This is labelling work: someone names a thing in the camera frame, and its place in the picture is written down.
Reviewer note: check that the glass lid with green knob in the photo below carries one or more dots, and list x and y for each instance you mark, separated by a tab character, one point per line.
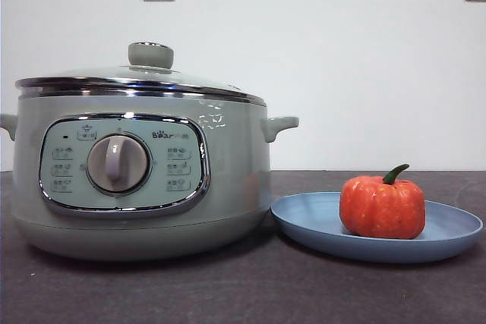
150	55

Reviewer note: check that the orange pumpkin with green stem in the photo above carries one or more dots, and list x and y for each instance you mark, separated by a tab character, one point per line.
381	206

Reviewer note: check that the pale green electric steamer pot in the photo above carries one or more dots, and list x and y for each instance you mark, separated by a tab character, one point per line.
235	157

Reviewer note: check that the blue round plate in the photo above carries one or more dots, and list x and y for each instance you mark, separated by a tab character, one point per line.
303	221

